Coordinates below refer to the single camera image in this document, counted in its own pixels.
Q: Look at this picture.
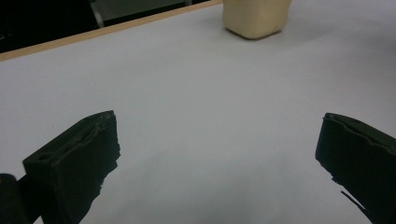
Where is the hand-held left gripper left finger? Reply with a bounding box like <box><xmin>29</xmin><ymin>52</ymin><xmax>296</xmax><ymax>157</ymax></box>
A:
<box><xmin>21</xmin><ymin>109</ymin><xmax>121</xmax><ymax>224</ymax></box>

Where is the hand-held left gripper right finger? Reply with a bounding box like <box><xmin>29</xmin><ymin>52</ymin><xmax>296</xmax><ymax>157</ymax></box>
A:
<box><xmin>315</xmin><ymin>112</ymin><xmax>396</xmax><ymax>224</ymax></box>

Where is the beige square cup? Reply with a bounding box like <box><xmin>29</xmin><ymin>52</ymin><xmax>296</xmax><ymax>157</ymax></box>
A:
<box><xmin>221</xmin><ymin>0</ymin><xmax>293</xmax><ymax>40</ymax></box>

